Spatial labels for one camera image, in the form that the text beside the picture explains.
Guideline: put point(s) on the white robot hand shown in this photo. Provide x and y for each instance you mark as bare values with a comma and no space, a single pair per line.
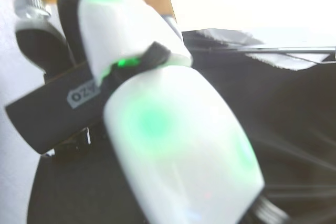
170,129

